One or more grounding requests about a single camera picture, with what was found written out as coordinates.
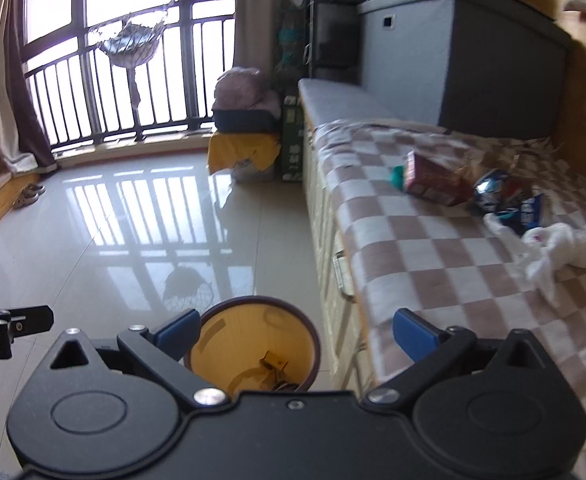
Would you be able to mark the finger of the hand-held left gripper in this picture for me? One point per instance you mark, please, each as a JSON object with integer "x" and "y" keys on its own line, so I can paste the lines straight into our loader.
{"x": 30, "y": 320}

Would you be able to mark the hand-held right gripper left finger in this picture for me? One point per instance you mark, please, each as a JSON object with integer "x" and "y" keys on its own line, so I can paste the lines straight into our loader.
{"x": 179, "y": 332}

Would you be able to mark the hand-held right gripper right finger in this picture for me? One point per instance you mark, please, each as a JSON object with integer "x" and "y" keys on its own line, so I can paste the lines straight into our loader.
{"x": 414, "y": 336}

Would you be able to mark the yellow trash bin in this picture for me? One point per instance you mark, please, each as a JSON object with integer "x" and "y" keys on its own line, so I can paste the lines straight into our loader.
{"x": 223, "y": 340}

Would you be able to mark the yellow paper box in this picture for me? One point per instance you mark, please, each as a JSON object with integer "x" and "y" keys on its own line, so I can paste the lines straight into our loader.
{"x": 272, "y": 365}

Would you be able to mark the corrugated cardboard piece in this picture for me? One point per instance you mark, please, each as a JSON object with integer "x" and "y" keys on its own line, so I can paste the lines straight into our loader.
{"x": 493, "y": 162}

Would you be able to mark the brown white checkered blanket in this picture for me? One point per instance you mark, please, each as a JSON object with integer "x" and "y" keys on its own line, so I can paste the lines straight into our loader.
{"x": 448, "y": 270}

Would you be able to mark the pair of beige slippers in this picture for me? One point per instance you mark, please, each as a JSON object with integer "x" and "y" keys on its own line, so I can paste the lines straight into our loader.
{"x": 28, "y": 195}

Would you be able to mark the cream cabinet front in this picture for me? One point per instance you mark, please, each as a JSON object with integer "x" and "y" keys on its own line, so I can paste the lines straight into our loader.
{"x": 333, "y": 240}

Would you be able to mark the red drink carton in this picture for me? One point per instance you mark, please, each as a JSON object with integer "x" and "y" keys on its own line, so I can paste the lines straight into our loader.
{"x": 435, "y": 177}

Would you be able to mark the crumpled white tissue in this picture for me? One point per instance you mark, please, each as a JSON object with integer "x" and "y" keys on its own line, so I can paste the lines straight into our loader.
{"x": 553, "y": 247}

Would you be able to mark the crushed blue shiny can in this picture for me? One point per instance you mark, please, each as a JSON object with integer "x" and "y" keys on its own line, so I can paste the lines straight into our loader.
{"x": 493, "y": 190}

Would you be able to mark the white printed sack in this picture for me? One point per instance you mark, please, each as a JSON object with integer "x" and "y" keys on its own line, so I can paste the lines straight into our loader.
{"x": 253, "y": 172}

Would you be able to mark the dark brown curtain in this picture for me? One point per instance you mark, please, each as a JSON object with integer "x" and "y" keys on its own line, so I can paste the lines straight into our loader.
{"x": 30, "y": 85}

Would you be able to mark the dark blue basket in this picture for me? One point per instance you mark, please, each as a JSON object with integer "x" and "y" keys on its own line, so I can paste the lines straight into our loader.
{"x": 245, "y": 121}

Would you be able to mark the green carton box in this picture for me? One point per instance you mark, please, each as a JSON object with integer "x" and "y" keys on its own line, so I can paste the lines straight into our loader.
{"x": 292, "y": 140}

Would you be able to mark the black window railing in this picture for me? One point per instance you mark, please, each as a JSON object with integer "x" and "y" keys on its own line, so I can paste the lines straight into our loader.
{"x": 123, "y": 95}

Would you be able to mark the grey seat cushion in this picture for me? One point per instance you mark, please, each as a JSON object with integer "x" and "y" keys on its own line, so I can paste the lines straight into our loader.
{"x": 343, "y": 102}

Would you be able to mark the pink stuffed bag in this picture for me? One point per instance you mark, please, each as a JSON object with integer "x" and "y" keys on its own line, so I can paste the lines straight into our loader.
{"x": 243, "y": 87}

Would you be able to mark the grey fabric storage box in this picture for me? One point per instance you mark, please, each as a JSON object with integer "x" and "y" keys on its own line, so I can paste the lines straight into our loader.
{"x": 448, "y": 60}

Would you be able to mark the hanging net basket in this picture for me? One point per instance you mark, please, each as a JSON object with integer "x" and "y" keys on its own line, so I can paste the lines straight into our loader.
{"x": 130, "y": 42}

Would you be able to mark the stack of water bottles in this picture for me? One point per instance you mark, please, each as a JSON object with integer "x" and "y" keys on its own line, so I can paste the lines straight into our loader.
{"x": 290, "y": 52}

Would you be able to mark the black shelf unit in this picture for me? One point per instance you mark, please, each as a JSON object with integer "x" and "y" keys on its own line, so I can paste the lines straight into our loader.
{"x": 333, "y": 25}

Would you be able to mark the beige curtain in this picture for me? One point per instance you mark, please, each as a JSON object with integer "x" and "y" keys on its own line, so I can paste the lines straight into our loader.
{"x": 258, "y": 15}

